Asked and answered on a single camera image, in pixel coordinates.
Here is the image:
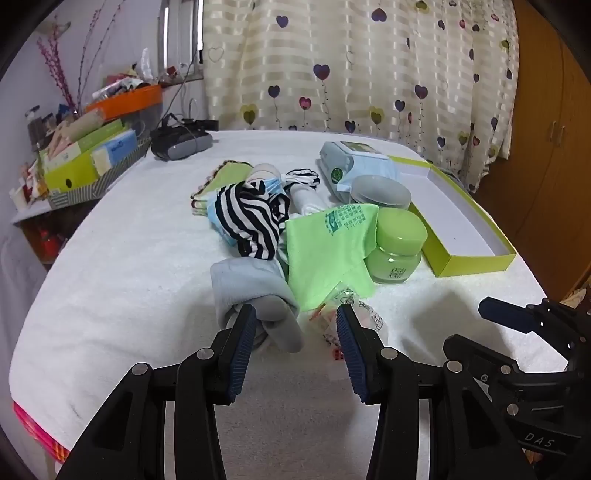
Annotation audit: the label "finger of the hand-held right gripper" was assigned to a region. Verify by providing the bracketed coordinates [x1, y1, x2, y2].
[442, 334, 522, 377]
[478, 297, 548, 337]

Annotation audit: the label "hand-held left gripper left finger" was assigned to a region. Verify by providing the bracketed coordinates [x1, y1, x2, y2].
[55, 305, 257, 480]

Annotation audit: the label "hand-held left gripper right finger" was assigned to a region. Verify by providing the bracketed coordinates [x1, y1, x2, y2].
[335, 305, 539, 480]

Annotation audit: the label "clear plastic packet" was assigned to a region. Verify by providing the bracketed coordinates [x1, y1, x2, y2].
[308, 286, 389, 361]

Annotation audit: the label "grey sock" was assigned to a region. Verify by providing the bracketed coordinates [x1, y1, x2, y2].
[211, 257, 306, 354]

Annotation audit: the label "black white striped sock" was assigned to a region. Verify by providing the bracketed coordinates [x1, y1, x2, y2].
[281, 168, 322, 191]
[216, 181, 293, 262]

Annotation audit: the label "blue face mask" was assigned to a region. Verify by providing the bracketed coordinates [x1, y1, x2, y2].
[204, 178, 283, 250]

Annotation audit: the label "green towel with red trim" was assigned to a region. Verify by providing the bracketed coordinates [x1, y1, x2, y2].
[189, 160, 253, 215]

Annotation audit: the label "printed green cloth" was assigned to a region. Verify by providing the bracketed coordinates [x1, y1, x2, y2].
[283, 205, 380, 311]

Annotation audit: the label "green glass jar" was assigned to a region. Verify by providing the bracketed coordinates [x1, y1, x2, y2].
[363, 207, 428, 284]

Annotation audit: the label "frosted round jar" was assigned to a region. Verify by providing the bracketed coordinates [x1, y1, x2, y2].
[348, 174, 412, 214]

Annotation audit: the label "wooden wardrobe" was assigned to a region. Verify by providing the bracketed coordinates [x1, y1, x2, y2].
[475, 0, 591, 303]

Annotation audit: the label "wet wipes pack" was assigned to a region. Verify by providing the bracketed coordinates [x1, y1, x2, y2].
[318, 141, 400, 204]

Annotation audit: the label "red bottle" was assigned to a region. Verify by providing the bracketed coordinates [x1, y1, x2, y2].
[39, 227, 64, 260]

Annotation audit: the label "grey VR headset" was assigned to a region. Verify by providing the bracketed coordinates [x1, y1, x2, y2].
[150, 117, 219, 162]

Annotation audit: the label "striped cardboard tray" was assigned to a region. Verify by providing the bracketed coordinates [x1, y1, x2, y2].
[45, 138, 153, 207]

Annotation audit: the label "blue tissue pack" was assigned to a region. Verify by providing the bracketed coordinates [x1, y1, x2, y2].
[91, 129, 140, 175]

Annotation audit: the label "green file box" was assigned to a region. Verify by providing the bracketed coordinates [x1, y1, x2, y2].
[42, 117, 126, 193]

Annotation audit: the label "orange lidded storage bin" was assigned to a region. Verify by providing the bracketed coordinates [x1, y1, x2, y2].
[84, 84, 164, 139]

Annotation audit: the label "heart print curtain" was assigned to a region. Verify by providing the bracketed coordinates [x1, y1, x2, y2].
[202, 0, 521, 195]

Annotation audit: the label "purple decorative branches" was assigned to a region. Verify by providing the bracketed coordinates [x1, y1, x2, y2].
[37, 0, 126, 114]

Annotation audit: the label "black cable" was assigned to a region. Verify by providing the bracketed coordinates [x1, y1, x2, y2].
[164, 46, 205, 127]

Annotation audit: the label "metal window frame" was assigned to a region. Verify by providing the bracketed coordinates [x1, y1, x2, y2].
[161, 0, 205, 83]

